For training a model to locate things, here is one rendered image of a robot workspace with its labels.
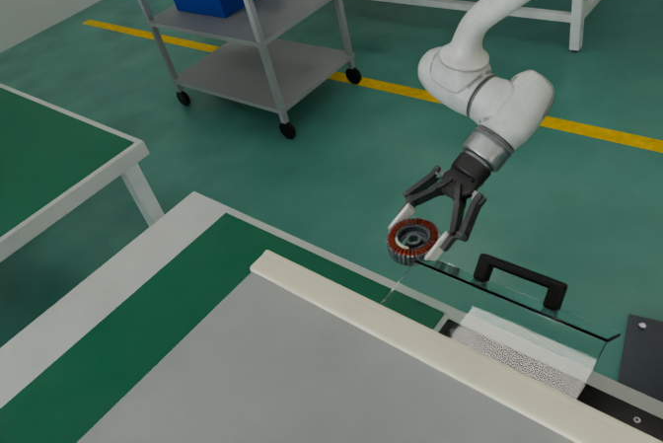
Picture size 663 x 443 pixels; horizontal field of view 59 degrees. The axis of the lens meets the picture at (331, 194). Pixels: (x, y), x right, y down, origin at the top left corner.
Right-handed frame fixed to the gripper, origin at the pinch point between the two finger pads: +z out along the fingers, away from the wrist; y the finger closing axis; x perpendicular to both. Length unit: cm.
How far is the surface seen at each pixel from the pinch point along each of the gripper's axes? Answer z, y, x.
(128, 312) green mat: 50, 28, 25
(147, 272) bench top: 44, 36, 21
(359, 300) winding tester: 5, -48, 66
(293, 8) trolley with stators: -50, 183, -54
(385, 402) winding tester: 8, -55, 67
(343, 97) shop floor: -35, 175, -108
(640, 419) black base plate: 0, -51, 0
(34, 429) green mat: 70, 13, 36
